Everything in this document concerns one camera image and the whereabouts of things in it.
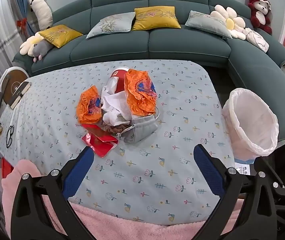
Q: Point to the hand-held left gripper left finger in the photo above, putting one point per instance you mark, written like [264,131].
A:
[80,170]

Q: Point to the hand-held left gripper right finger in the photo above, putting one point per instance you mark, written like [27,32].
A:
[207,170]

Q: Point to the red paper envelope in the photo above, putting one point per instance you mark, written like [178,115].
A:
[100,140]

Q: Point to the tan dotted scrunchie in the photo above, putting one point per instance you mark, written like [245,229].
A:
[113,128]

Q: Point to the trash bin with white bag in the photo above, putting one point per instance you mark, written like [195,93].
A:
[245,130]

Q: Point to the small orange plastic bag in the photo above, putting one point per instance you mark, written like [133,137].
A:
[88,105]

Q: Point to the grey face mask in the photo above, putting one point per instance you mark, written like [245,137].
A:
[140,130]

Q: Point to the white tissue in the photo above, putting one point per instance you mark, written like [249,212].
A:
[115,102]

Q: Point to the large orange plastic bag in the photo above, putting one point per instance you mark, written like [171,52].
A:
[140,92]

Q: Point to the floral light blue tablecloth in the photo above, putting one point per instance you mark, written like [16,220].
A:
[142,175]

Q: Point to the red packet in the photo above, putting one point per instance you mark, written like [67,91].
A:
[7,167]

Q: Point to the black eyeglasses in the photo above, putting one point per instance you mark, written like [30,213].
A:
[10,135]

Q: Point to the pink fuzzy blanket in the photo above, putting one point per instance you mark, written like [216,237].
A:
[132,231]

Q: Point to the book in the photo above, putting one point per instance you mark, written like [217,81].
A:
[20,95]

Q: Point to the white stool with wooden disc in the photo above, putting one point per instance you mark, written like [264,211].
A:
[12,80]

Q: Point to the grey plush toy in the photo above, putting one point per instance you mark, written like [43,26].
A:
[42,48]

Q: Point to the teal corner sofa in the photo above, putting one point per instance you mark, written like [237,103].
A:
[172,47]

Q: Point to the yellow embroidered cushion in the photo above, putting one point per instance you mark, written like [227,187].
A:
[155,18]
[60,35]

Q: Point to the white quilted cushion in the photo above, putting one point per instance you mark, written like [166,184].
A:
[256,38]

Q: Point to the grey-blue embroidered cushion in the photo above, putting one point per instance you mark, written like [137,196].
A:
[110,25]
[205,22]

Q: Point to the white daisy flower pillow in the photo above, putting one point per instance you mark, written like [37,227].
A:
[232,22]

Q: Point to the red curtain bow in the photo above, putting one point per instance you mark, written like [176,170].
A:
[22,24]

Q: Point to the red and white plush bear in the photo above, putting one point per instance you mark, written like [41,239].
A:
[257,17]

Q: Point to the long white plush toy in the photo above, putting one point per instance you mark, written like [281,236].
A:
[42,12]

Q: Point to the blue curtain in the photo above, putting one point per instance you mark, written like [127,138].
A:
[20,2]

